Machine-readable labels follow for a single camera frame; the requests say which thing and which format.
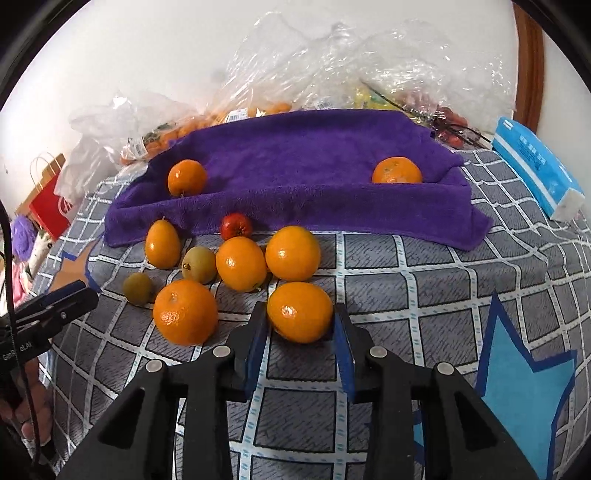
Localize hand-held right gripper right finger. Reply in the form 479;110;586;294
333;302;541;480

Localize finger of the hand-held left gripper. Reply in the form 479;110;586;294
16;281;100;340

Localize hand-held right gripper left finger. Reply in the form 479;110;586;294
55;301;269;480

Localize glossy orange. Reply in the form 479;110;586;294
267;281;334;344

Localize large orange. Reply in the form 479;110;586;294
153;279;219;347

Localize smooth oval orange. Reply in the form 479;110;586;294
215;236;269;292

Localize round smooth orange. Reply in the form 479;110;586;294
265;226;321;282

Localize pear-shaped orange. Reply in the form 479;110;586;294
144;219;182;270

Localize bagged red fruits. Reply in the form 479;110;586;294
434;105;469;148

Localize person's left hand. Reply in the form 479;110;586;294
0;357;56;444

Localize purple fluffy item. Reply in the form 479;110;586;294
10;217;38;257

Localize small green fruit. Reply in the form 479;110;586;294
122;272;154;305

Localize red paper bag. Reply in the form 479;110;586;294
16;152;66;215
28;178;75;241

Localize yellow-green small fruit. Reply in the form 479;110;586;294
181;246;218;284

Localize grey checked bedsheet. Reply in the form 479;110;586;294
28;148;591;480

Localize small red fruit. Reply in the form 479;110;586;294
220;213;254;241

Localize white plastic bag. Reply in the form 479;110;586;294
55;134;116;204

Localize orange with stem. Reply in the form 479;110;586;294
167;159;208;198

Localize pile of small bagged oranges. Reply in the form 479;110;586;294
120;102;294;165

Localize orange with dimpled top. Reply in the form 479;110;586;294
372;156;424;184

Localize clear plastic bag with label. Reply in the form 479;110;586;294
69;92;204;162

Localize purple towel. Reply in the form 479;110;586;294
102;109;492;251

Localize blue tissue pack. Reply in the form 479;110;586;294
492;116;586;220

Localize black cable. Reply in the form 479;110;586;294
0;198;56;476

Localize brown wooden frame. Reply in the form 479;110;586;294
512;4;546;132

